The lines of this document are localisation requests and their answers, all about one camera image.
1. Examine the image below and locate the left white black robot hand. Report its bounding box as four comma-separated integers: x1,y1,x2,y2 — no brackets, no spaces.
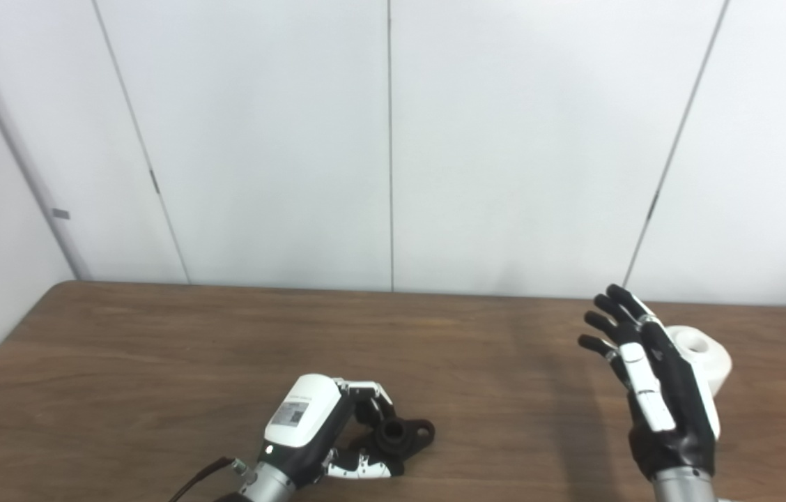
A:
261,374,408,489

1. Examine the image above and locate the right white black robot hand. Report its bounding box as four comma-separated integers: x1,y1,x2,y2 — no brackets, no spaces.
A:
578,283,721,482

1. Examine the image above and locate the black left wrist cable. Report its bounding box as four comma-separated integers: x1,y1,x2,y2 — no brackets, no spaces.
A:
170,457,254,502

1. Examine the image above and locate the black flanged holder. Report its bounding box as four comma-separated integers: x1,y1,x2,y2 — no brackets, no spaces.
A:
348,399,436,461

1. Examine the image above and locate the white plastic block with holes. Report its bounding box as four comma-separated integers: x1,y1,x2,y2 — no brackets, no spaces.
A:
665,325,733,398

